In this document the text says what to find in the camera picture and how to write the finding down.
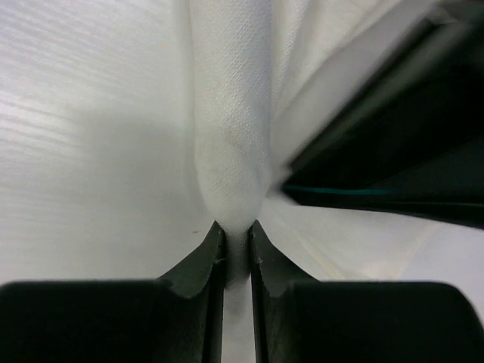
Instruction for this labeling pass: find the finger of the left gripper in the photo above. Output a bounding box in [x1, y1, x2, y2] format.
[281, 1, 483, 228]

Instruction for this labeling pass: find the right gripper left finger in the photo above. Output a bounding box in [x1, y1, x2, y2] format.
[1, 224, 225, 362]

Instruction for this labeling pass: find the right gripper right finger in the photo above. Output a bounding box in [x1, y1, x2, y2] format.
[249, 223, 483, 362]

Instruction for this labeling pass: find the white cloth napkin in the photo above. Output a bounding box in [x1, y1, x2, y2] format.
[186, 1, 483, 362]

